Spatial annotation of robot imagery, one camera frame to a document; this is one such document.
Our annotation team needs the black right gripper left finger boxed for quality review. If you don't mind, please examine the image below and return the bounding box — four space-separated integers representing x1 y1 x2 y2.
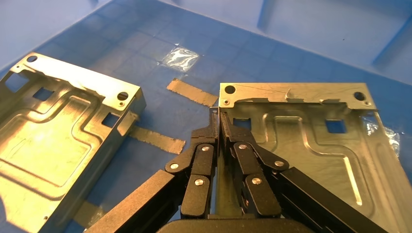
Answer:
85 107 220 233

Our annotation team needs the grey tape strip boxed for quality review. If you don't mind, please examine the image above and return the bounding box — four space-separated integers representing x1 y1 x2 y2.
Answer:
73 200 107 230
128 125 187 155
166 78 220 108

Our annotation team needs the blue plastic bin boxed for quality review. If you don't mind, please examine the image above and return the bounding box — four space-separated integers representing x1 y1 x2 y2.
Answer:
0 0 412 233

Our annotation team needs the clear glossy tape patch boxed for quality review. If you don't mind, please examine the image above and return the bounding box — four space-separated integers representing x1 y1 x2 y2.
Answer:
362 114 402 159

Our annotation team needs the silver sheet metal tray bracket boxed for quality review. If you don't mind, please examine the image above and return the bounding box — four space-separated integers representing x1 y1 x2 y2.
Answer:
0 52 147 233
215 82 412 233

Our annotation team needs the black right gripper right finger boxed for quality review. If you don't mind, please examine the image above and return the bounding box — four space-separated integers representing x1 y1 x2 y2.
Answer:
220 112 388 233

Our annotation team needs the clear plastic wrap piece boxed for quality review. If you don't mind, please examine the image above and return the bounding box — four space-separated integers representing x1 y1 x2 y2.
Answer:
160 47 201 73

